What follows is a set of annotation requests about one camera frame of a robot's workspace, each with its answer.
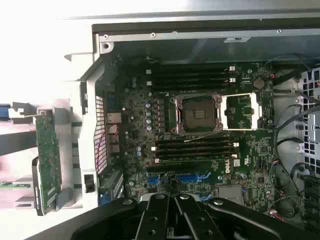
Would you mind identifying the CPU socket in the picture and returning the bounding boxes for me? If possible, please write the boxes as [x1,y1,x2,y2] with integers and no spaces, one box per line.
[171,93,225,137]

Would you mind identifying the grey printed parts rack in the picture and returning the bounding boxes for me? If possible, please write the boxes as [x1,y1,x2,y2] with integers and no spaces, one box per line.
[0,98,85,210]

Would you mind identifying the black open PC case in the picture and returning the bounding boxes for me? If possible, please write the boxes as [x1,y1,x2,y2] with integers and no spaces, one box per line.
[63,8,320,240]

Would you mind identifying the green motherboard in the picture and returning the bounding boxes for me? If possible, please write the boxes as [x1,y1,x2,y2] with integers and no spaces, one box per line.
[104,56,276,221]

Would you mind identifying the hard disk in blue caddy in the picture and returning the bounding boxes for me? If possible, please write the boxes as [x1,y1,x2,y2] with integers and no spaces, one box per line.
[0,104,11,119]

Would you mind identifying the socket locking lever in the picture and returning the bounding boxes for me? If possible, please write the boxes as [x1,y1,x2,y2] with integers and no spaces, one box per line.
[183,129,227,143]

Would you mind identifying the round coin battery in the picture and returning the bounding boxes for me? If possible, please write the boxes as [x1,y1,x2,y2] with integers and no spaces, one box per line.
[252,78,265,90]

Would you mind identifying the long expansion slot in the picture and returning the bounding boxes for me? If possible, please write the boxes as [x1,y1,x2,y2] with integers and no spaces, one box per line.
[146,174,214,185]

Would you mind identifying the red black twisted wire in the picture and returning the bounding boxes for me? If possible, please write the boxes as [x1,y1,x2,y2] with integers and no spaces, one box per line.
[96,123,120,162]

